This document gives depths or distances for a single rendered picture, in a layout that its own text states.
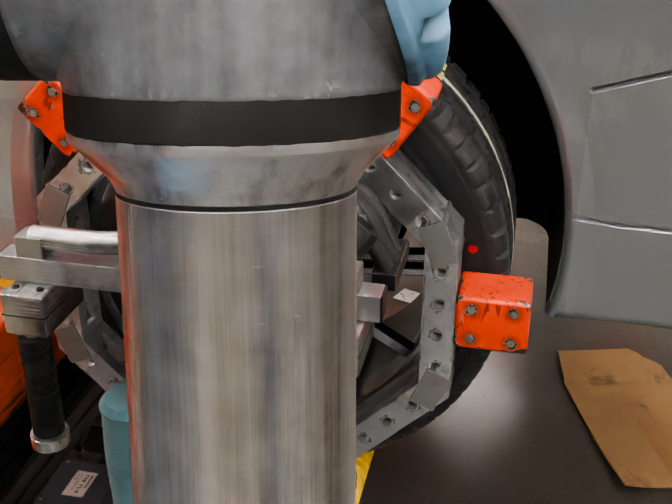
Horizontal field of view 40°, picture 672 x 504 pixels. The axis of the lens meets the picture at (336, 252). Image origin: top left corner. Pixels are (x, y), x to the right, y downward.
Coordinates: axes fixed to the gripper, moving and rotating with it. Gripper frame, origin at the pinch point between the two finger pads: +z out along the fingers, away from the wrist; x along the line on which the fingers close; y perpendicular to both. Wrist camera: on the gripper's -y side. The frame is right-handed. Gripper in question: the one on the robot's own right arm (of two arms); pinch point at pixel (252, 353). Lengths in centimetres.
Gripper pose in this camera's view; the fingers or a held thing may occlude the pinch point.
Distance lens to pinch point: 86.3
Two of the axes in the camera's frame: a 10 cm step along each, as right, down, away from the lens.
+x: 0.5, 2.0, -9.8
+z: -1.4, 9.7, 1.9
